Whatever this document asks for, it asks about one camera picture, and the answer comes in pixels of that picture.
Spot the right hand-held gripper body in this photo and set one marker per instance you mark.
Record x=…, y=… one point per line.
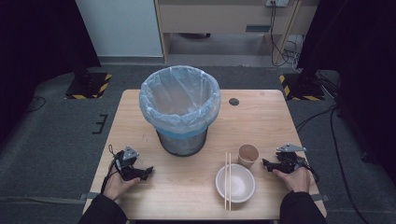
x=289, y=161

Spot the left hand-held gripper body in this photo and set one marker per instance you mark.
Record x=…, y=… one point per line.
x=126, y=165

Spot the brown paper cup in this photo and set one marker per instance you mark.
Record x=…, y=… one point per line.
x=248, y=154

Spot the white bowl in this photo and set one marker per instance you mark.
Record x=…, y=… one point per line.
x=239, y=185

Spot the metal mesh trash can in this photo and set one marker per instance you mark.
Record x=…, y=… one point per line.
x=182, y=144

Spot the clear plastic bin liner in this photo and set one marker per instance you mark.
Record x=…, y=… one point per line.
x=179, y=119

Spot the person's right hand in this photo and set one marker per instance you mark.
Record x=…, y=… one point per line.
x=297, y=182

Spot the person's left hand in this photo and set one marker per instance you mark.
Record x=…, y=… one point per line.
x=116, y=188

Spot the grey tape strip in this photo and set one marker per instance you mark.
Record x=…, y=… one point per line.
x=90, y=196
x=320, y=197

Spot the dark round table grommet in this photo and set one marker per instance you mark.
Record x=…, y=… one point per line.
x=233, y=101

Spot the black striped stand base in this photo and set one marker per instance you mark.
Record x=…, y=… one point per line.
x=300, y=88
x=90, y=85

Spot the black curtain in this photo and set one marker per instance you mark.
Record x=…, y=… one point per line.
x=361, y=46
x=37, y=46

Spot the grey wall socket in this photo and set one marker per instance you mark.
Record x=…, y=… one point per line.
x=276, y=2

